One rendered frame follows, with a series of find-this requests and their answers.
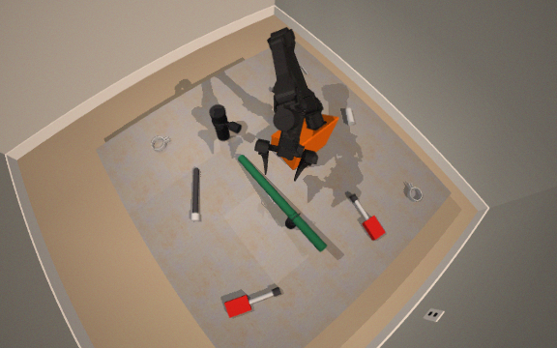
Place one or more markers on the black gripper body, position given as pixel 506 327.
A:
pixel 264 146

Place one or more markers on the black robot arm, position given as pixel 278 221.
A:
pixel 293 100

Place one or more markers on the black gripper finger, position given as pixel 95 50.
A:
pixel 265 160
pixel 302 165

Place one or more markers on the black post with cap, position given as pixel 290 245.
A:
pixel 217 113

